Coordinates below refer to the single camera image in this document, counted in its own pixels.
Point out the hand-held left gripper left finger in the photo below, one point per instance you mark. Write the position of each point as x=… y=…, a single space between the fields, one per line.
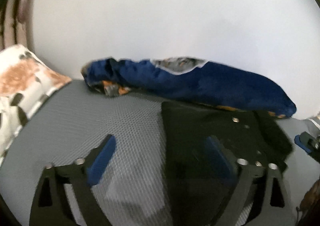
x=102 y=158

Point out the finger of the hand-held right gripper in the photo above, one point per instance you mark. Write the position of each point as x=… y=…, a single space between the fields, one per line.
x=300 y=141

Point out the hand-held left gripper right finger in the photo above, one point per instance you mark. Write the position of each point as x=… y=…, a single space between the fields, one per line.
x=217 y=153

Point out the black pants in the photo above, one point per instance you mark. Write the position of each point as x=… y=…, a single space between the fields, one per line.
x=190 y=126

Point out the grey mesh mattress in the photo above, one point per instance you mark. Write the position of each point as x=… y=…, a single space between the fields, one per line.
x=100 y=116

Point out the blue printed blanket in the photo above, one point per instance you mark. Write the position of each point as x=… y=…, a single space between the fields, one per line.
x=212 y=83

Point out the floral white pillow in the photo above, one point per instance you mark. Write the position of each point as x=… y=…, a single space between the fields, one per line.
x=22 y=78

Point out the striped pink curtain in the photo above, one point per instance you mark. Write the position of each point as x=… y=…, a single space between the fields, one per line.
x=15 y=15

